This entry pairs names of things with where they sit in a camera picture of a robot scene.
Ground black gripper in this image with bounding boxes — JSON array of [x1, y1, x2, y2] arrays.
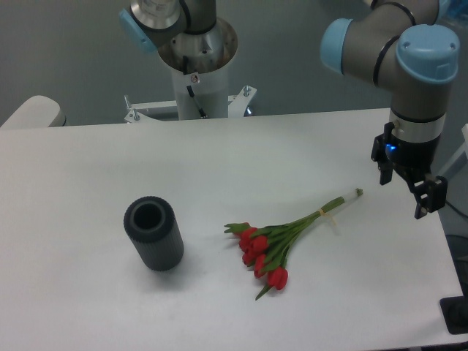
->
[[371, 122, 448, 219]]

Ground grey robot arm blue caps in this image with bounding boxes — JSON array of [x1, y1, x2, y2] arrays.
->
[[320, 1, 460, 219]]

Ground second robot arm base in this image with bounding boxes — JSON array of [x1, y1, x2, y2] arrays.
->
[[118, 0, 238, 75]]

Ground black device at table edge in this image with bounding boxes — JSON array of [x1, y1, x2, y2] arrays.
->
[[439, 296, 467, 335]]

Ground red tulip bouquet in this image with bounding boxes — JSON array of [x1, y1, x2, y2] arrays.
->
[[224, 188, 363, 300]]

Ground dark grey ribbed vase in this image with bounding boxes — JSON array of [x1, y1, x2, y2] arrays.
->
[[124, 196, 184, 271]]

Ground black cable on pedestal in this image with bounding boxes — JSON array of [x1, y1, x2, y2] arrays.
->
[[186, 85, 208, 119]]

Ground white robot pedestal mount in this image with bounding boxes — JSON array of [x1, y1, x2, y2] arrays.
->
[[124, 69, 257, 124]]

